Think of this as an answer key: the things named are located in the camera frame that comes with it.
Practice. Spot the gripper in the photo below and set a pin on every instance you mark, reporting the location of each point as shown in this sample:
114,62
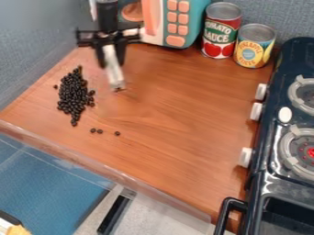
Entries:
107,35

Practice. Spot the silver tool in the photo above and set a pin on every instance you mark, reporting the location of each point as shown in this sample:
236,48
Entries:
113,69

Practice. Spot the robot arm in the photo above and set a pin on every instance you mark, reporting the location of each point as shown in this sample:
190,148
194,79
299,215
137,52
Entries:
107,13

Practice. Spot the pile of black bits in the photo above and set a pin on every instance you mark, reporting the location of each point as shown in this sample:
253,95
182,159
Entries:
73,91

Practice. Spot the toy microwave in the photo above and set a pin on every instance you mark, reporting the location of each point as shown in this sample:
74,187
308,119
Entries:
180,21

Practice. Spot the red tomato can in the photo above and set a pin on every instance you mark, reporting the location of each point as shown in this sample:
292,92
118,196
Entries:
221,32

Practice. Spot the yellow pineapple can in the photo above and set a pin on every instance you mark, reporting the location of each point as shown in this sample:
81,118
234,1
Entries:
253,47

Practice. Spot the toy stove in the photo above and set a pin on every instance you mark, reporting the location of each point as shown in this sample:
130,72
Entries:
286,171

